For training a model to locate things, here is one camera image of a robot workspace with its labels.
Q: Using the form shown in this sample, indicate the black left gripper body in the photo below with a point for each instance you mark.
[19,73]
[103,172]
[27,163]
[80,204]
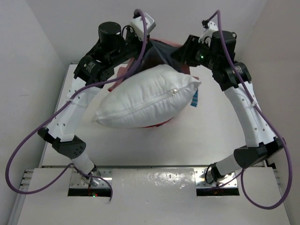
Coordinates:
[130,46]

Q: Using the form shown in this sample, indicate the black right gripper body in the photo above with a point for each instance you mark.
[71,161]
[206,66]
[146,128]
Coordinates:
[199,54]

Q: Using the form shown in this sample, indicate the red cartoon print pillowcase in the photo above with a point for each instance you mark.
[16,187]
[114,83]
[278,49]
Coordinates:
[160,54]

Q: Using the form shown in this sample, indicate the white pillow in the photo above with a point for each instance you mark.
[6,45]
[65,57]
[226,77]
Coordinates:
[151,97]

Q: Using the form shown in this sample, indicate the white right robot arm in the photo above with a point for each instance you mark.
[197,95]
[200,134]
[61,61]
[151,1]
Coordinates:
[261,142]

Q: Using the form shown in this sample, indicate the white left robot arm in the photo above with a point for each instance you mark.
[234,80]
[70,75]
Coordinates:
[90,75]

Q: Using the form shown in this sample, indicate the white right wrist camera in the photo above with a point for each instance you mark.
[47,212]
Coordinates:
[209,28]

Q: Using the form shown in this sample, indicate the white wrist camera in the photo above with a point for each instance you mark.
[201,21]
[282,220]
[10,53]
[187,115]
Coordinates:
[209,28]
[138,25]

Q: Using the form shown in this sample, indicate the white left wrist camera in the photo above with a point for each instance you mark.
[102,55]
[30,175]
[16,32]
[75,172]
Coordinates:
[138,25]

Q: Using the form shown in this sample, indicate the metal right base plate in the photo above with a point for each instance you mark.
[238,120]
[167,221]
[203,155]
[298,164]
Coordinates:
[204,180]

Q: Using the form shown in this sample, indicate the metal base plate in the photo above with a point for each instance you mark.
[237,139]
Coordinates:
[204,180]
[77,181]

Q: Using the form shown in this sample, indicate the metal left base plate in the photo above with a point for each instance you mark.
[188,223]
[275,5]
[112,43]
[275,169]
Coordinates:
[77,181]

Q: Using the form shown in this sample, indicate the aluminium frame rail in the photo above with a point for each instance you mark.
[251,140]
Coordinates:
[19,201]

